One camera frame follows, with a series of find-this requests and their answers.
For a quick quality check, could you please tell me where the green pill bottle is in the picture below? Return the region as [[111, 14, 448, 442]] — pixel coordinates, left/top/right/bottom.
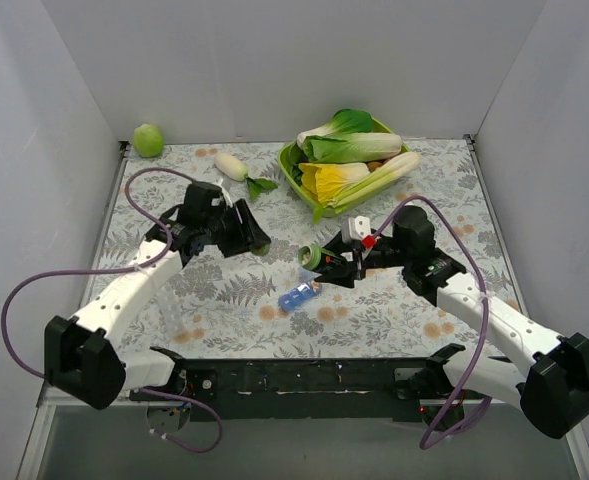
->
[[298, 245, 347, 274]]

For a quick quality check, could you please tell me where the blue weekly pill organizer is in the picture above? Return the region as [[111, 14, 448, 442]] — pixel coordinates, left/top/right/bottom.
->
[[278, 280, 322, 313]]

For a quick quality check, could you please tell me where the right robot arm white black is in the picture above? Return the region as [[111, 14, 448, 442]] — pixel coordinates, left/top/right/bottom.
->
[[298, 205, 589, 439]]

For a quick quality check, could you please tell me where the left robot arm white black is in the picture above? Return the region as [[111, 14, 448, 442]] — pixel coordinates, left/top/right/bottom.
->
[[44, 182, 271, 410]]

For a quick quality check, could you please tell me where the yellow napa cabbage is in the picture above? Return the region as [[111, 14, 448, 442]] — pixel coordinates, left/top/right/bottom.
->
[[299, 163, 370, 206]]

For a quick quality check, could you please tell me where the white radish with leaves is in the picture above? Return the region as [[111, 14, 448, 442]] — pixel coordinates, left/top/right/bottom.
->
[[215, 153, 278, 200]]

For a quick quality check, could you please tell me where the green celery stalk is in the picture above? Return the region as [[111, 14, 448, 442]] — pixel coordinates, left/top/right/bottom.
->
[[313, 151, 421, 223]]

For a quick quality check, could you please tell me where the green plastic basket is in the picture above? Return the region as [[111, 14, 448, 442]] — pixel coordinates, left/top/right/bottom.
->
[[278, 109, 421, 222]]

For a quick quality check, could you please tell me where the clear plastic pill strip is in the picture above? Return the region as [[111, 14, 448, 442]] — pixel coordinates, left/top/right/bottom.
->
[[155, 287, 186, 343]]

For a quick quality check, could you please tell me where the green bok choy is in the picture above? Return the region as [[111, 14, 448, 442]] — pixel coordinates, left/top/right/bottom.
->
[[296, 109, 403, 164]]

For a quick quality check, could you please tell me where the green round cabbage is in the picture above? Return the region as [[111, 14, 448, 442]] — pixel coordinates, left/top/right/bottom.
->
[[132, 124, 165, 158]]

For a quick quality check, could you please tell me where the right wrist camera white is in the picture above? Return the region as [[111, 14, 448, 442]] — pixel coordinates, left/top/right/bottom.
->
[[341, 216, 371, 245]]

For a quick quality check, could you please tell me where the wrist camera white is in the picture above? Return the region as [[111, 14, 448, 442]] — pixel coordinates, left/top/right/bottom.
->
[[216, 178, 233, 207], [341, 216, 371, 245]]

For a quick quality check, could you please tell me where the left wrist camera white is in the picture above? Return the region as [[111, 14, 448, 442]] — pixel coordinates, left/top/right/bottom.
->
[[216, 178, 233, 207]]

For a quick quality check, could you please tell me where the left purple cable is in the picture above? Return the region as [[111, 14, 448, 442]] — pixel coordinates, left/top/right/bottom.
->
[[1, 168, 224, 454]]

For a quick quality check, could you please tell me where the purple cable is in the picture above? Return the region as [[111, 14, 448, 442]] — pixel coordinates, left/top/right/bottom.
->
[[1, 168, 224, 454], [371, 195, 493, 450]]

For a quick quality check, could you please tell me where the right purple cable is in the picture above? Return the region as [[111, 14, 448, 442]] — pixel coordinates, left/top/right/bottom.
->
[[371, 195, 493, 450]]

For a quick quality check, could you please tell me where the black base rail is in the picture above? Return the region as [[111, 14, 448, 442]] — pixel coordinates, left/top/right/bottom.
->
[[157, 357, 453, 421]]

